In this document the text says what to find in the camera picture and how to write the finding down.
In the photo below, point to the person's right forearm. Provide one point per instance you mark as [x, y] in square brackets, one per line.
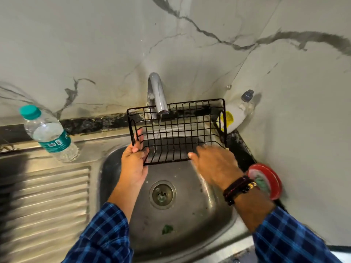
[268, 227]

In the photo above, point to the metal sink drain strainer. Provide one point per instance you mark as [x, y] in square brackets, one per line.
[162, 195]

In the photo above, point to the red round container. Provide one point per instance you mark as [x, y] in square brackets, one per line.
[274, 178]

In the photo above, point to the clear plastic water bottle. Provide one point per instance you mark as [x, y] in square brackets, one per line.
[49, 134]

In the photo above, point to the person's left hand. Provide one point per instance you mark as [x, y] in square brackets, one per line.
[134, 164]

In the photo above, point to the stainless steel sink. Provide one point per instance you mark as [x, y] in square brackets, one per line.
[54, 194]

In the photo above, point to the chrome faucet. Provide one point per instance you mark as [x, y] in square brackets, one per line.
[157, 90]

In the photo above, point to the white dish soap bottle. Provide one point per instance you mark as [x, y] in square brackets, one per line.
[235, 113]

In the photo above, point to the person's right thumb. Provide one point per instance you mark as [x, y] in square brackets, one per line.
[194, 158]

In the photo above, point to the person's right hand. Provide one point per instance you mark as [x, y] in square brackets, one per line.
[218, 167]

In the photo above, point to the person's left forearm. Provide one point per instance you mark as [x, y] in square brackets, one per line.
[120, 205]

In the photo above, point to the green scrub pad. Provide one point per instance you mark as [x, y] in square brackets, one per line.
[262, 182]

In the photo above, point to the green leaf scrap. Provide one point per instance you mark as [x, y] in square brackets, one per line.
[167, 229]

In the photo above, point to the person's left thumb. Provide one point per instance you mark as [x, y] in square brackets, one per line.
[138, 141]

